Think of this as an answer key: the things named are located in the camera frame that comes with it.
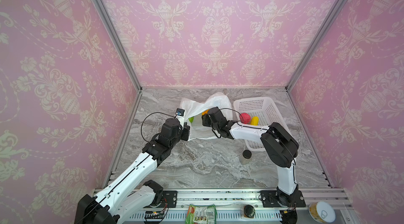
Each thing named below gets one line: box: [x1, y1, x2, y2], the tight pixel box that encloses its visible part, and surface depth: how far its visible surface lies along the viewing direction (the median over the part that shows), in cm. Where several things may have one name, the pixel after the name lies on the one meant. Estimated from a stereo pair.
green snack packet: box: [185, 204, 217, 224], surface depth 70 cm
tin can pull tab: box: [320, 209, 328, 220], surface depth 67 cm
